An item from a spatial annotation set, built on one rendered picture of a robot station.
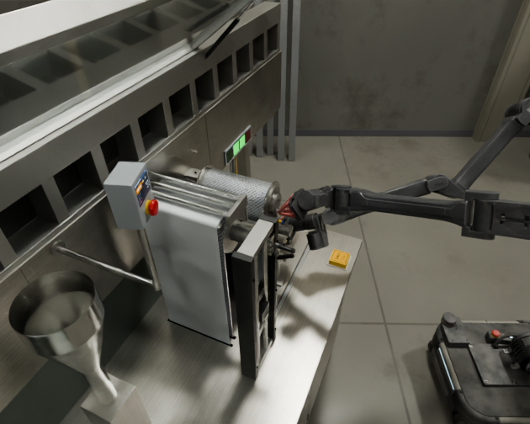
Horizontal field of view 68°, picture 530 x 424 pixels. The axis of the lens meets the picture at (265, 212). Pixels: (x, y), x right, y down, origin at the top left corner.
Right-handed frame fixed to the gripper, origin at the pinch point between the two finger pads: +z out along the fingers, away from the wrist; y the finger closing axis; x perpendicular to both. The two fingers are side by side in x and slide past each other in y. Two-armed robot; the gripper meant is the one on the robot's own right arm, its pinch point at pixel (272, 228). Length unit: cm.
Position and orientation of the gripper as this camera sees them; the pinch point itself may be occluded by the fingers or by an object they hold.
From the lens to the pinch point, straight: 149.7
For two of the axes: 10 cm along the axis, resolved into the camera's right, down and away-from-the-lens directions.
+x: -4.7, -7.9, -4.0
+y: 4.0, -5.9, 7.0
